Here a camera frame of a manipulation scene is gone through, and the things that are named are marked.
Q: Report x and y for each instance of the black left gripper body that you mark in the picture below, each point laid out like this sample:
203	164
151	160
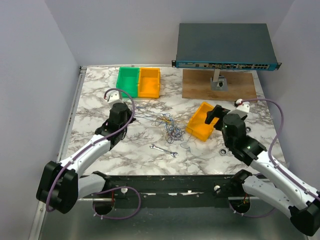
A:
125	123

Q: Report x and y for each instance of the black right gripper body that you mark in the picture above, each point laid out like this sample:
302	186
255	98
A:
225	136

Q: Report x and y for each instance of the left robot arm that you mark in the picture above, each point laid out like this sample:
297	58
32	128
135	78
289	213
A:
63	183

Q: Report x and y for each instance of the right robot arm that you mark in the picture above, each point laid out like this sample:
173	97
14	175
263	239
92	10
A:
299	201

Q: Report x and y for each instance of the silver ratchet wrench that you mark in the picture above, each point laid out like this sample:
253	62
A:
224	151

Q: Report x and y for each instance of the loose yellow plastic bin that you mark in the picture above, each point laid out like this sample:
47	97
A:
197	126

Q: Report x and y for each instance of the orange plastic bin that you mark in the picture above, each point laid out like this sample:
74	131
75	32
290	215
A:
149	83

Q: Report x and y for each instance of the wooden base board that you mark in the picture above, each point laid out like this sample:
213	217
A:
196	85

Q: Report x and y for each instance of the green plastic bin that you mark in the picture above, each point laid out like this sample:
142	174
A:
127	80

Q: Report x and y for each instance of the small silver open-end wrench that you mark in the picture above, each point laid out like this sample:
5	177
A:
172	153

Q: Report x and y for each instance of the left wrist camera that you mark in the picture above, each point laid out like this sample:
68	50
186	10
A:
114	97

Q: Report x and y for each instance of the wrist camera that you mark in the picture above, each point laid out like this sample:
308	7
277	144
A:
242	108
114	97

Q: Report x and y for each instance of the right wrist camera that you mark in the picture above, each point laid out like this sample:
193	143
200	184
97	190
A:
242	108

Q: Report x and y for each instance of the grey switch stand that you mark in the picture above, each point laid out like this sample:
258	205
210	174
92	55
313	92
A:
218	82

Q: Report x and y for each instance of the blue network switch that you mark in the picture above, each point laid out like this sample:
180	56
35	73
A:
225	46

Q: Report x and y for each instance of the black mounting rail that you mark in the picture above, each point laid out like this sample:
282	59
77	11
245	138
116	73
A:
170	191

